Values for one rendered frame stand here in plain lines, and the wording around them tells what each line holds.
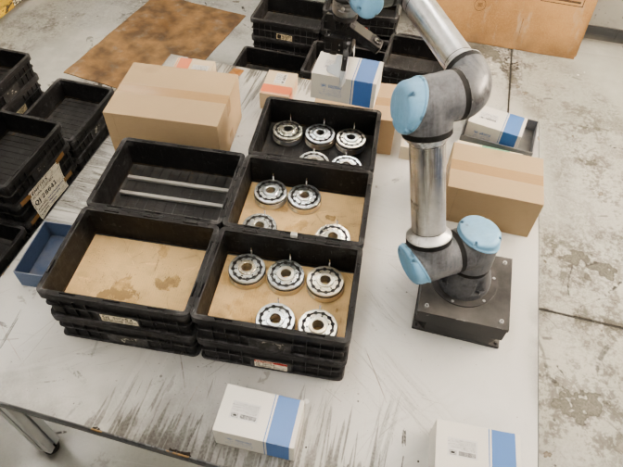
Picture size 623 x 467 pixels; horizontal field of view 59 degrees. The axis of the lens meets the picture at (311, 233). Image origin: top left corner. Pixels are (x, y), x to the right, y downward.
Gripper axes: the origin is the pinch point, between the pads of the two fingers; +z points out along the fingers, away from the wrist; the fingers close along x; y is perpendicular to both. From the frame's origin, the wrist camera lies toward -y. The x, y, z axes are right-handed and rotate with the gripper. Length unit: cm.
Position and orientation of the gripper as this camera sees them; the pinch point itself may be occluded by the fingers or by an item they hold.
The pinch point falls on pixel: (347, 74)
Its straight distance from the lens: 178.2
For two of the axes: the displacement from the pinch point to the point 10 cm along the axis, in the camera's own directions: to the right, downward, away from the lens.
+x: -2.5, 7.4, -6.2
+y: -9.7, -2.1, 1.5
